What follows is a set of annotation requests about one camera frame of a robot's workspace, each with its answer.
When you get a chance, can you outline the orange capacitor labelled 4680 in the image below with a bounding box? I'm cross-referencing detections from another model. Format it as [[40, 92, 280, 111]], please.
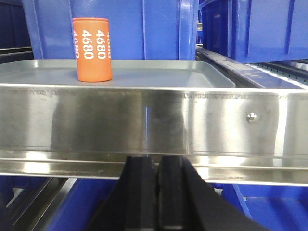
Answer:
[[73, 17, 113, 82]]

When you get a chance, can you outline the blue crate behind tray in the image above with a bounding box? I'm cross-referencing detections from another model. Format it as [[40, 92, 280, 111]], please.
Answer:
[[23, 0, 198, 60]]

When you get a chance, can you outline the stainless steel shelf rail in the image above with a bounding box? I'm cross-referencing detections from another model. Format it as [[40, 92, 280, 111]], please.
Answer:
[[0, 84, 308, 186]]

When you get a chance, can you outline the blue crate below shelf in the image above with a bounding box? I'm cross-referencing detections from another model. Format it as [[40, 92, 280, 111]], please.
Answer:
[[44, 179, 308, 231]]

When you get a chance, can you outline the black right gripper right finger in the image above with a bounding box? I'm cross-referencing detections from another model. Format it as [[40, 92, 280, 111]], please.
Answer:
[[158, 156, 266, 231]]

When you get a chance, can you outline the blue crate upper right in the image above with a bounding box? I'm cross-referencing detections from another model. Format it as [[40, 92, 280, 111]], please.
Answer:
[[199, 0, 308, 63]]

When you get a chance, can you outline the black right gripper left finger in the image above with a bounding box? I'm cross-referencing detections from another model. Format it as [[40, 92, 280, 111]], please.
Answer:
[[87, 156, 156, 231]]

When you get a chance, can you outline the grey plastic tray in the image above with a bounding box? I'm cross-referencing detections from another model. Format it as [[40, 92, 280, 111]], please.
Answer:
[[0, 59, 236, 88]]

